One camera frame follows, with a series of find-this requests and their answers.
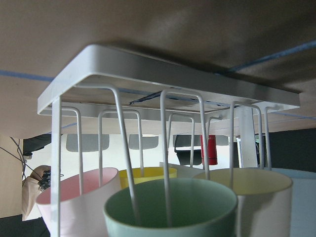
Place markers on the pink cup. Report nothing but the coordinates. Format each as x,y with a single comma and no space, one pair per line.
83,215

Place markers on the blue cup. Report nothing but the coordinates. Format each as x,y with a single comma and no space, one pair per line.
303,215

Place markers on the beige cup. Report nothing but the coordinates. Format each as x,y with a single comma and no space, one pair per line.
264,200

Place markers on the mint green cup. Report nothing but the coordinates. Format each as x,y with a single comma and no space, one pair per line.
198,208

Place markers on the white wire cup rack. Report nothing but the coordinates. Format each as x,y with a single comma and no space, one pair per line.
98,66

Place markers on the red fire extinguisher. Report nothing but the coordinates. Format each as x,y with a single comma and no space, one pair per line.
211,149

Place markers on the yellow cup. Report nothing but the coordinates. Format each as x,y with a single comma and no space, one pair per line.
148,174

